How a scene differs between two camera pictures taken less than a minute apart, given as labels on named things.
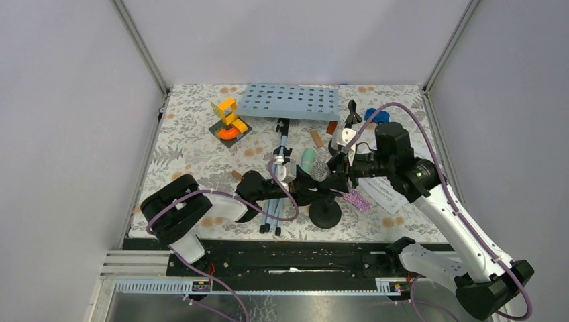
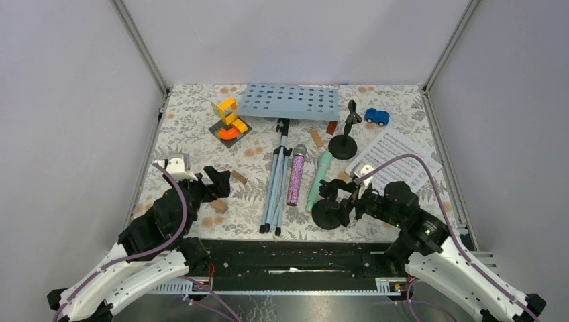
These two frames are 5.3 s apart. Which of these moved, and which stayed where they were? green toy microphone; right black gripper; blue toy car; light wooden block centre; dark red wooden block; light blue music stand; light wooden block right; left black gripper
Moved: left black gripper; green toy microphone; right black gripper
Stayed: light wooden block centre; light blue music stand; blue toy car; dark red wooden block; light wooden block right
